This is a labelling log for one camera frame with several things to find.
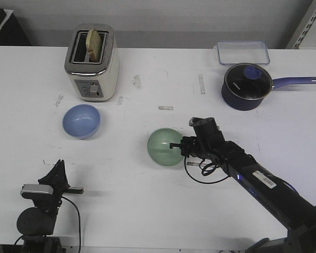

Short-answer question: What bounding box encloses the glass pot lid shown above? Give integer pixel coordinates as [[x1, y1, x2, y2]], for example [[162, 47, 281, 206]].
[[224, 63, 273, 100]]

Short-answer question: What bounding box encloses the green bowl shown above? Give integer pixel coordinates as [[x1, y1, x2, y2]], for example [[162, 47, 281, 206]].
[[147, 128, 183, 167]]

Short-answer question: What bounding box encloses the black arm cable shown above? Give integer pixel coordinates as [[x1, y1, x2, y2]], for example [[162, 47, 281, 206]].
[[14, 196, 82, 252], [184, 155, 231, 184]]

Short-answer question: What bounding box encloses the cream two-slot toaster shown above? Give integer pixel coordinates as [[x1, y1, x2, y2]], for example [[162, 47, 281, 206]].
[[64, 23, 120, 102]]

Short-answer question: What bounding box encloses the clear plastic food container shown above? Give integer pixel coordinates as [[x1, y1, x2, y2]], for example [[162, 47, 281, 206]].
[[213, 41, 270, 65]]

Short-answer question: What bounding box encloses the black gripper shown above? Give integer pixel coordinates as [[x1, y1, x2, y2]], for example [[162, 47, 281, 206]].
[[170, 129, 225, 160], [33, 160, 84, 216]]

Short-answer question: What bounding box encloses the blue bowl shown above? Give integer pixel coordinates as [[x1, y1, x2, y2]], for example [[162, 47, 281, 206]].
[[62, 104, 101, 140]]

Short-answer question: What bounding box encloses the slice of toast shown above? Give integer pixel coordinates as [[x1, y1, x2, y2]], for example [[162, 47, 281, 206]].
[[85, 29, 102, 62]]

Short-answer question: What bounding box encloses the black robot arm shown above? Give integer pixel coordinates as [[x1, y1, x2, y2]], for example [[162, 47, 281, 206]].
[[16, 159, 84, 252], [170, 131, 316, 252]]

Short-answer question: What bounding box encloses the white metal shelf upright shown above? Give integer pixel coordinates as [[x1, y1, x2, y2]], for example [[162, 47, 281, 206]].
[[285, 1, 316, 50]]

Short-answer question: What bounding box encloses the dark blue saucepan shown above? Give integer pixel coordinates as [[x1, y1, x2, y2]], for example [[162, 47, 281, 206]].
[[221, 76, 316, 111]]

